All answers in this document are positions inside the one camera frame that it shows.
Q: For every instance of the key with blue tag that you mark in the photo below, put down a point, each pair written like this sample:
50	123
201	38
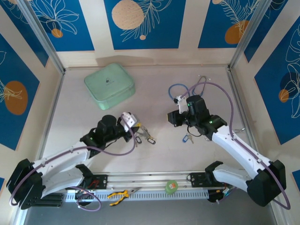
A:
185	140

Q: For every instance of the yellow black pliers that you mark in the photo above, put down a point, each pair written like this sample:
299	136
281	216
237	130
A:
117	194

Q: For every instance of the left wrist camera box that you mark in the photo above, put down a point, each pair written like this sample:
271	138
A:
130	120

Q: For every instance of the green tape roll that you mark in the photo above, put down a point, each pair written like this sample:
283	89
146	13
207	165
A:
171	186

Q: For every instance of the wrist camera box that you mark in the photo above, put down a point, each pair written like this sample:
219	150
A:
130	120
181	104

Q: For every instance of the aluminium frame post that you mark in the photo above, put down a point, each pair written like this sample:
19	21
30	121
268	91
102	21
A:
246	35
42	35

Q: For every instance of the blue stethoscope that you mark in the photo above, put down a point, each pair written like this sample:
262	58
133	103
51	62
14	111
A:
169	91

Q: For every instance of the black ribbed block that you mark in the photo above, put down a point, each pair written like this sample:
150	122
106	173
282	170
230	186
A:
55	201

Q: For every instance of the metal keyring disc with keys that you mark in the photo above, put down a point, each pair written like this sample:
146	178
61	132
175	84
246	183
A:
146	134

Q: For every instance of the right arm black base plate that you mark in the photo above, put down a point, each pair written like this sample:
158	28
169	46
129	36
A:
197	180

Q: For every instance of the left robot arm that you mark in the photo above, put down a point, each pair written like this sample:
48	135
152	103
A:
61	159

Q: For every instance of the mint green zip case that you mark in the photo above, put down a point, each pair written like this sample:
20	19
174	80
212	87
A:
107	84

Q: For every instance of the aluminium frame rail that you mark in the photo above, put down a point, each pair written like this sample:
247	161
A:
145	180

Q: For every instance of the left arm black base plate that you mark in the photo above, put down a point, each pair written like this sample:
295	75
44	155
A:
103	181

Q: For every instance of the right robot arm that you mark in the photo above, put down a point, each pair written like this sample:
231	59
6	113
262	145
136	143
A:
234	147

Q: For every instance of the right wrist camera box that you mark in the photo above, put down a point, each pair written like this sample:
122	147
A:
181	104

